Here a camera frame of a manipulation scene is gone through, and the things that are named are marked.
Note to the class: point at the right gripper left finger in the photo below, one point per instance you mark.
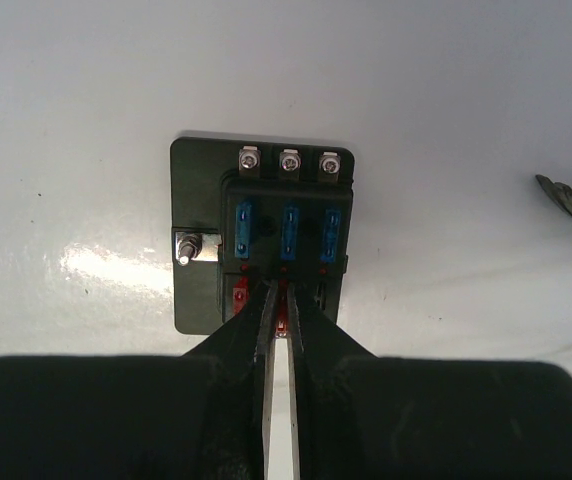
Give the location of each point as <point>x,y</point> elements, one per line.
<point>201,415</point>

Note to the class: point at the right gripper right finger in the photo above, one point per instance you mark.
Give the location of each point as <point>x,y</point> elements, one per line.
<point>360,416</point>

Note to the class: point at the red blade fuse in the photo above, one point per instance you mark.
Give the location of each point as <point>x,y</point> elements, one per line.
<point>240,295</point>

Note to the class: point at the small red fuse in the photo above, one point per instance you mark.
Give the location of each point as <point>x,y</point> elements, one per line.
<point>282,319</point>

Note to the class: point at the black fuse box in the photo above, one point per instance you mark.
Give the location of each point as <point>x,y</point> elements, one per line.
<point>210,177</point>

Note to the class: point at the blue blade fuse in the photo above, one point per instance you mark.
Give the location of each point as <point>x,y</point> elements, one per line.
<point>244,218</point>

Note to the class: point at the teal blade fuse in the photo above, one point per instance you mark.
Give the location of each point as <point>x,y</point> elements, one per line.
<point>289,232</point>

